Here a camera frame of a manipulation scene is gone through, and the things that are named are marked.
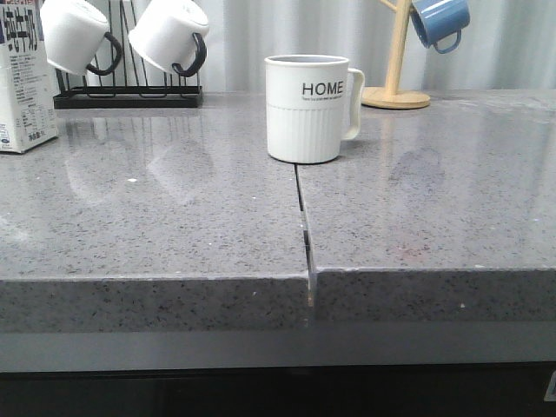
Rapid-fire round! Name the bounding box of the white HOME mug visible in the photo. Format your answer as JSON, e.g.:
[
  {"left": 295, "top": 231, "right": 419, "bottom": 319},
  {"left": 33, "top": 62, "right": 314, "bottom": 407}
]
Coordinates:
[{"left": 264, "top": 55, "right": 365, "bottom": 164}]

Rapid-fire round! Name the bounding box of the white milk carton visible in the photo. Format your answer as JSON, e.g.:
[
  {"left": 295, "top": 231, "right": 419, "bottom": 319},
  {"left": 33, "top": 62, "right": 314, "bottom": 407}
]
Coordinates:
[{"left": 1, "top": 1, "right": 58, "bottom": 154}]

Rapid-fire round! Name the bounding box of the wooden mug tree stand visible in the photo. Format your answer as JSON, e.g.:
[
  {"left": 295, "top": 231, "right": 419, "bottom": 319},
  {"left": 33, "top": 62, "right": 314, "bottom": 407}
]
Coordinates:
[{"left": 361, "top": 0, "right": 430, "bottom": 110}]

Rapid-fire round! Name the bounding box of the blue enamel mug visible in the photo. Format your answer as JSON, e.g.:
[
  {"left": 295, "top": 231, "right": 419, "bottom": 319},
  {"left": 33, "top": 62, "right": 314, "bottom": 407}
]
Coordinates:
[{"left": 410, "top": 0, "right": 470, "bottom": 54}]

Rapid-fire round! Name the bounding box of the black wire mug rack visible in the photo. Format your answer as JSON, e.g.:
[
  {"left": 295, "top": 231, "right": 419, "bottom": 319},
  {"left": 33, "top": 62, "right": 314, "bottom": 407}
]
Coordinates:
[{"left": 54, "top": 1, "right": 203, "bottom": 109}]

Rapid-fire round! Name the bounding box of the white mug black handle right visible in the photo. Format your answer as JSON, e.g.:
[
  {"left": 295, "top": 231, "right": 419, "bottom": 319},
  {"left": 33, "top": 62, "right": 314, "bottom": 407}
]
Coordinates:
[{"left": 129, "top": 1, "right": 209, "bottom": 77}]

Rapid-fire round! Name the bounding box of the white mug black handle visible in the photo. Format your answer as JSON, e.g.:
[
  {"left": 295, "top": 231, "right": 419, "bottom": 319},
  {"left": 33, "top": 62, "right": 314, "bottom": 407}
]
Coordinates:
[
  {"left": 40, "top": 0, "right": 122, "bottom": 76},
  {"left": 129, "top": 1, "right": 209, "bottom": 77}
]

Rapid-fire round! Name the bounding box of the white mug black handle left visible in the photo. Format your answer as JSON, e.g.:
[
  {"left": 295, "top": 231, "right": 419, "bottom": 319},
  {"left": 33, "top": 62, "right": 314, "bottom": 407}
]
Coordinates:
[{"left": 40, "top": 0, "right": 122, "bottom": 76}]

